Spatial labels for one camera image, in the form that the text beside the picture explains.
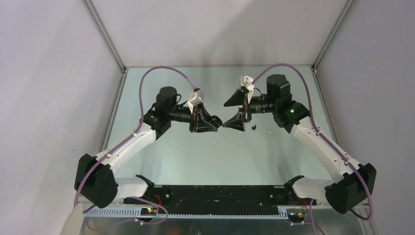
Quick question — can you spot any aluminium frame corner post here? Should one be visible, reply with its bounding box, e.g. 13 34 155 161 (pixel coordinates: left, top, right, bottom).
312 0 355 70
81 0 126 73

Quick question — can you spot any black earbud charging case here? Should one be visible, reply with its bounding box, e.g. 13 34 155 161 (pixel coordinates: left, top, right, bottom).
211 116 223 128

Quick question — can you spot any aluminium frame corner post right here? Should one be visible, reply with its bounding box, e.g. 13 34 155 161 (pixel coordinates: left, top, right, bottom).
312 0 355 70

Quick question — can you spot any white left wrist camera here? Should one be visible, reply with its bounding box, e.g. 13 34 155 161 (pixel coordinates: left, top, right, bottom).
187 88 204 114

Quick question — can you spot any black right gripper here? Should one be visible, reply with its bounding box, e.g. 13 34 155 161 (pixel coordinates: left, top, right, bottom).
222 89 277 132

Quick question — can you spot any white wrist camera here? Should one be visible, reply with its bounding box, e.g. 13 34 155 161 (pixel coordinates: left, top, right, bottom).
239 75 254 104
187 88 204 114

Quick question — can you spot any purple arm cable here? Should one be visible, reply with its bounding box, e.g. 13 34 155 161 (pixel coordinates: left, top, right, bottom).
73 66 199 233
252 63 374 235

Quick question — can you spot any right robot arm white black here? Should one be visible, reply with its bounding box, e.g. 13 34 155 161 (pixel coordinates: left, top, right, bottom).
223 74 376 214

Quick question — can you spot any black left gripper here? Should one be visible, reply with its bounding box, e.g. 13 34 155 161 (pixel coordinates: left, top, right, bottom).
168 102 217 134

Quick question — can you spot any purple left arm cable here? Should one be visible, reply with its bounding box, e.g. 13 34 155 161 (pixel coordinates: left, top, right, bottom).
73 66 199 233

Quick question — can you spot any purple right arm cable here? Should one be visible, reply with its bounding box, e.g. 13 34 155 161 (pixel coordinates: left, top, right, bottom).
252 63 374 235

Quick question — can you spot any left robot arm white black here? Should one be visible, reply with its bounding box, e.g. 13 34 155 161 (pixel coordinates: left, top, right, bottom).
74 86 222 209

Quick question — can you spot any grey cable duct strip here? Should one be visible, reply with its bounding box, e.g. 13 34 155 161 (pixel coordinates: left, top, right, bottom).
85 207 288 219

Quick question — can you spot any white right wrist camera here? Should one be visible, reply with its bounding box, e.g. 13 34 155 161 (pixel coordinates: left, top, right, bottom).
239 75 254 104

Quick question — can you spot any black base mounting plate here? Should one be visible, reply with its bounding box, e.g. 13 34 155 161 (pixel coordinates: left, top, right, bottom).
143 185 304 215

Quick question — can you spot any aluminium frame corner post left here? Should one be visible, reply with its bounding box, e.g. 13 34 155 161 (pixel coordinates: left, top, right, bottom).
81 0 126 73

